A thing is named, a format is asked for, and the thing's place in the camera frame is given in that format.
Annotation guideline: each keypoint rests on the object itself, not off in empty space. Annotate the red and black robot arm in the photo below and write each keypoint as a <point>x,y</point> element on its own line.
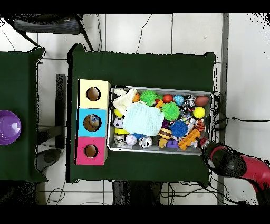
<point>230,162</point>

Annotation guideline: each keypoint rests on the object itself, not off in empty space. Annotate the blue spiky rubber ball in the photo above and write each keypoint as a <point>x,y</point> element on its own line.
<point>178,128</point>

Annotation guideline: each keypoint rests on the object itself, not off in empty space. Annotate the white toy baseball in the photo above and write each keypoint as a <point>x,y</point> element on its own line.
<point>131,139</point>

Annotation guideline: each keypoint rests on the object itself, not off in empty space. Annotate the green spiky rubber ball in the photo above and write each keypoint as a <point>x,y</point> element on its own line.
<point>148,97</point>
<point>170,111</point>

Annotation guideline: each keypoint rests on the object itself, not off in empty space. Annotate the wooden box with three holes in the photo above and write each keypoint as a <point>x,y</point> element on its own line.
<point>103,97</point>

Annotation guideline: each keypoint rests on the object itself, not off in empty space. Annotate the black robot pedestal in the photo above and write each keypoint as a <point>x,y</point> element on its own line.
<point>135,194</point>

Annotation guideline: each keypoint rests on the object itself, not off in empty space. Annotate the silver mesh bin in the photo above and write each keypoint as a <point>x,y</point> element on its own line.
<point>154,148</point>

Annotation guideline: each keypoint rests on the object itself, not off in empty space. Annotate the purple bowl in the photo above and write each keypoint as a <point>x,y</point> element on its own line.
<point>9,127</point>

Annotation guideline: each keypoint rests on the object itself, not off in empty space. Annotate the orange toy building block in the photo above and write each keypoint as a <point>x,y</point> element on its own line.
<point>188,139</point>
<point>159,103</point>

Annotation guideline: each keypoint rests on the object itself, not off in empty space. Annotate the black and white soccer ball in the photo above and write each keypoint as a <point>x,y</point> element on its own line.
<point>118,122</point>

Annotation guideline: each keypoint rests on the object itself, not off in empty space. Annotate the dark green tablecloth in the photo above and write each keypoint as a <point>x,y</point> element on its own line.
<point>137,69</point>
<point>16,84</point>

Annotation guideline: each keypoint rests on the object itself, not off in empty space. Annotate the black chair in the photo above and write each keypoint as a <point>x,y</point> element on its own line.
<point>46,26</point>

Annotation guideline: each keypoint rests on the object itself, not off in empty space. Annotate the crushed clear plastic bottle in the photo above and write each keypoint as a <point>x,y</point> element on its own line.
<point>94,120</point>

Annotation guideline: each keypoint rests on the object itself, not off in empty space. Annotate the cream cloth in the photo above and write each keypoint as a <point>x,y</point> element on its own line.
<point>123,100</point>

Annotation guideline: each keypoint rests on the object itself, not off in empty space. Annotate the mint green cloth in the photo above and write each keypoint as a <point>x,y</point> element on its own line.
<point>143,119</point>

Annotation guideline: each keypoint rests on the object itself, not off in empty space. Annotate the yellow ball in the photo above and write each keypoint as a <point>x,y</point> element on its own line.
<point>199,112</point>

